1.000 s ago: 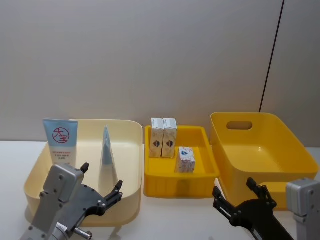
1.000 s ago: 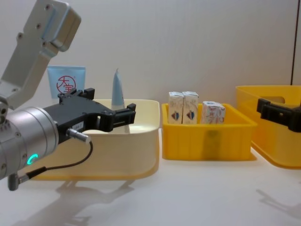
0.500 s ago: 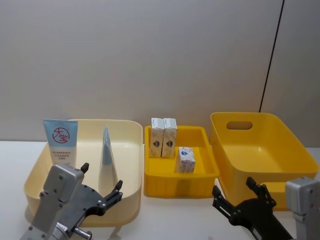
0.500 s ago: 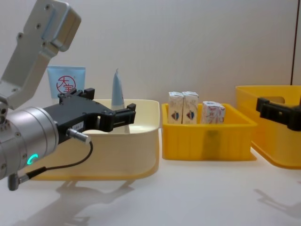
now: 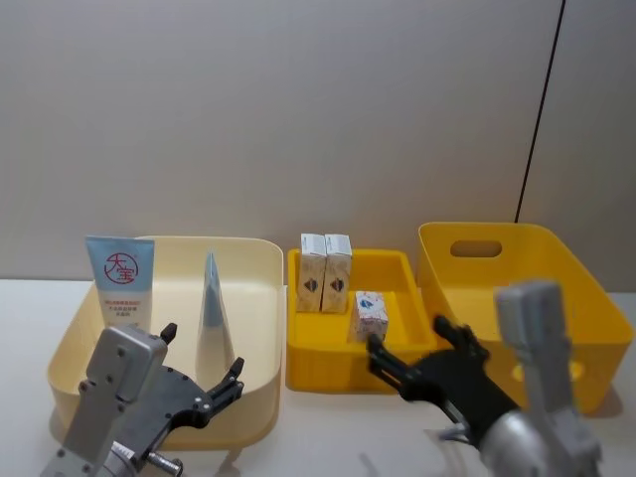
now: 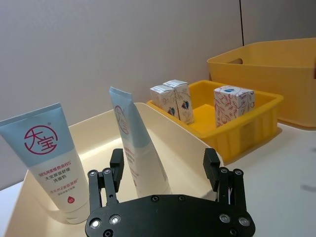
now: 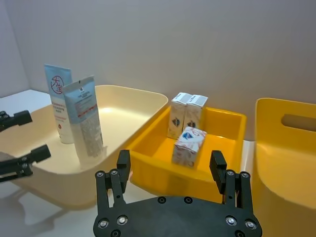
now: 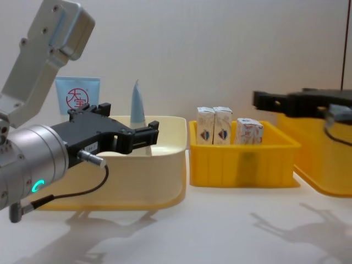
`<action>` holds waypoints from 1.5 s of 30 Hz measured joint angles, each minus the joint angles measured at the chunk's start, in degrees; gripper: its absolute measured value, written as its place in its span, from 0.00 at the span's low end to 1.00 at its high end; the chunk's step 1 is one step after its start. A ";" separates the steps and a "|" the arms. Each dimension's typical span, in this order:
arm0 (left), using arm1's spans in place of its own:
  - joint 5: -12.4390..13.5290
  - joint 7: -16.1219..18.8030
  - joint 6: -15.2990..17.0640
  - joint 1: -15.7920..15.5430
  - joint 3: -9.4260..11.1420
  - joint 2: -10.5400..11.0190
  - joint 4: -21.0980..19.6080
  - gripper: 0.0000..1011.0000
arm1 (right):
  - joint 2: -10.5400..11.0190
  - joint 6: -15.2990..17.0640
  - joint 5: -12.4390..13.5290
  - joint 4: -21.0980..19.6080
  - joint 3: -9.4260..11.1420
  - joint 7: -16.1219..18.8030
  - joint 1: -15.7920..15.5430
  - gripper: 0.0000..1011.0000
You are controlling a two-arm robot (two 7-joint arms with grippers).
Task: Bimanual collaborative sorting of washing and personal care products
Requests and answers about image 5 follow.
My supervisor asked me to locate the grey blue plastic tube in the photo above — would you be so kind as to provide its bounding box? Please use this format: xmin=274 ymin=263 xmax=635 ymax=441
xmin=195 ymin=250 xmax=237 ymax=385

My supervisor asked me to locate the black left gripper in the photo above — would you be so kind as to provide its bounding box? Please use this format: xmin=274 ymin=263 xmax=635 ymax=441
xmin=116 ymin=322 xmax=246 ymax=461

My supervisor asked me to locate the cream carton box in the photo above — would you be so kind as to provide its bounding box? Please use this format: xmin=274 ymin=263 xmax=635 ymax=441
xmin=320 ymin=233 xmax=354 ymax=314
xmin=296 ymin=232 xmax=328 ymax=313

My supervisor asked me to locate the shallow yellow plastic tray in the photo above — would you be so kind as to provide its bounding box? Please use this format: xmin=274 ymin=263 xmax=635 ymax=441
xmin=286 ymin=247 xmax=439 ymax=397

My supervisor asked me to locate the thin black wall strip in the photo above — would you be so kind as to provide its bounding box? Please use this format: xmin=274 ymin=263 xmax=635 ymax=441
xmin=514 ymin=0 xmax=568 ymax=225

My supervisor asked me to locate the blue white tube red logo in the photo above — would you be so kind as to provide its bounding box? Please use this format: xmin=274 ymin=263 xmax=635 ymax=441
xmin=83 ymin=235 xmax=156 ymax=330

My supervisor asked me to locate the white box blue red print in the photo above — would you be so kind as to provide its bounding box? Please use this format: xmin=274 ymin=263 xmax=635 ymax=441
xmin=351 ymin=290 xmax=390 ymax=345

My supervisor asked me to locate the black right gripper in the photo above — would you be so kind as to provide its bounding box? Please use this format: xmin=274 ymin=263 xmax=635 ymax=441
xmin=366 ymin=314 xmax=524 ymax=444

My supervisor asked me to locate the tall yellow bin with handle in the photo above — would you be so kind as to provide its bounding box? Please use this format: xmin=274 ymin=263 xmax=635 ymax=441
xmin=416 ymin=221 xmax=636 ymax=416

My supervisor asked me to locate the cream plastic bin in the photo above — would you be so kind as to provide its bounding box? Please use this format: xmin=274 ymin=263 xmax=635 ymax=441
xmin=47 ymin=235 xmax=285 ymax=446

